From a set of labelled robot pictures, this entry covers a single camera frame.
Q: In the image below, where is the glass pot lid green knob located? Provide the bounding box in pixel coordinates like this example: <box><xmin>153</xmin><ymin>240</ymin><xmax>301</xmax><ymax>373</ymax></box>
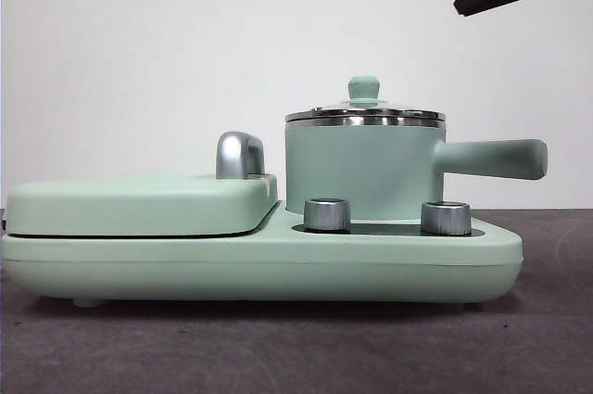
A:
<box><xmin>283</xmin><ymin>76</ymin><xmax>447</xmax><ymax>129</ymax></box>

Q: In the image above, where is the silver control knob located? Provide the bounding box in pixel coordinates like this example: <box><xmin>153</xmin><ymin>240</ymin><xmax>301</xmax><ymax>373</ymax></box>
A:
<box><xmin>303</xmin><ymin>197</ymin><xmax>352</xmax><ymax>232</ymax></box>
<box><xmin>420</xmin><ymin>200</ymin><xmax>473</xmax><ymax>235</ymax></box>

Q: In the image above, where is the black control panel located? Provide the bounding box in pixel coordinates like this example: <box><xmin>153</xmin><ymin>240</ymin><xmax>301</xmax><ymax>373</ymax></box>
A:
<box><xmin>292</xmin><ymin>222</ymin><xmax>486</xmax><ymax>236</ymax></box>

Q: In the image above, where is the mint green breakfast machine base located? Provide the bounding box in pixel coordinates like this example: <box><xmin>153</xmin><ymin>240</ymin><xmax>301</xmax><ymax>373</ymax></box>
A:
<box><xmin>0</xmin><ymin>208</ymin><xmax>524</xmax><ymax>310</ymax></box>

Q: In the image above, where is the mint green grill lid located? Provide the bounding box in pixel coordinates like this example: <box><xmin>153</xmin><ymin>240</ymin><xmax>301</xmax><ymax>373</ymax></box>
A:
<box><xmin>6</xmin><ymin>171</ymin><xmax>279</xmax><ymax>236</ymax></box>

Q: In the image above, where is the mint green handled steamer pot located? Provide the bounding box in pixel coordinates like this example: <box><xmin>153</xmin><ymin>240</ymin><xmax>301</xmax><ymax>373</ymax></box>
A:
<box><xmin>283</xmin><ymin>120</ymin><xmax>549</xmax><ymax>222</ymax></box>

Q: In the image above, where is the silver grill lid handle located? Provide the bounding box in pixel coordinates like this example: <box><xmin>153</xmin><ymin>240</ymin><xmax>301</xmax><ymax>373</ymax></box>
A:
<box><xmin>215</xmin><ymin>131</ymin><xmax>266</xmax><ymax>181</ymax></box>

